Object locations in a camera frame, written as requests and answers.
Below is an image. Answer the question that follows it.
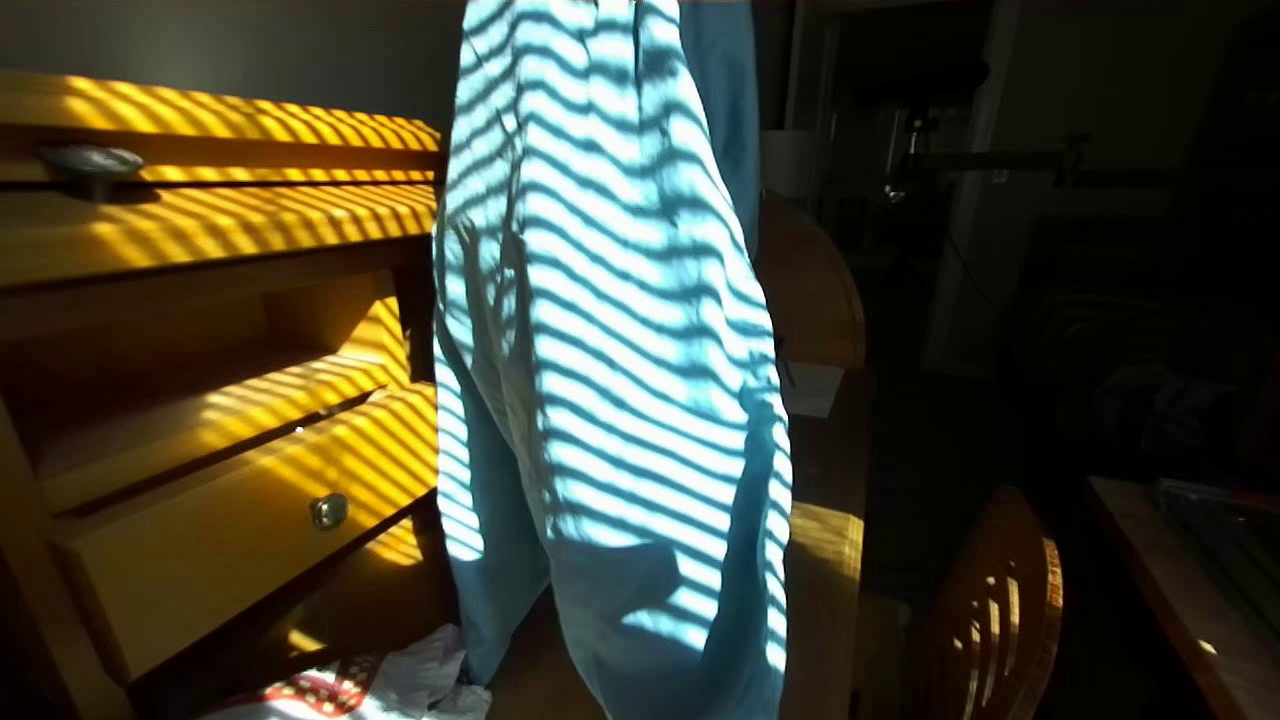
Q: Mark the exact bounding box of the blue cloth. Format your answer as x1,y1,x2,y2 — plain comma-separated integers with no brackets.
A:
432,0,792,720

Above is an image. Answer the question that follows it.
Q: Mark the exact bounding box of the red white cloth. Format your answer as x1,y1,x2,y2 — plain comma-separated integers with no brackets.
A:
200,624,493,720

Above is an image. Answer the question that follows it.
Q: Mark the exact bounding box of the white paper on desk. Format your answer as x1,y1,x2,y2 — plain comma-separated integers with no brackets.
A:
784,359,844,421

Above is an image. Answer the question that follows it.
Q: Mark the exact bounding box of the metal drawer knob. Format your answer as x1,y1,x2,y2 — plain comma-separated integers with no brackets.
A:
309,490,346,533

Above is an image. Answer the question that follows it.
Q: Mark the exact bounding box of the wooden roll-top desk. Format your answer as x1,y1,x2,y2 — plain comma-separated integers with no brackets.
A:
0,68,878,720

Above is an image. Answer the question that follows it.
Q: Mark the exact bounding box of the wooden side table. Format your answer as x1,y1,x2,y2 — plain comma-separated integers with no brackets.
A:
1086,476,1280,720

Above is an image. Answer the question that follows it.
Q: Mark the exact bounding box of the laptop on side table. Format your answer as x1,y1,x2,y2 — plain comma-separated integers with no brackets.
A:
1157,480,1280,638

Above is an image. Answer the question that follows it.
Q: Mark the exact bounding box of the metal desk top handle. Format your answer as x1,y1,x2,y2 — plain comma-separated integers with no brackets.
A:
40,142,144,201

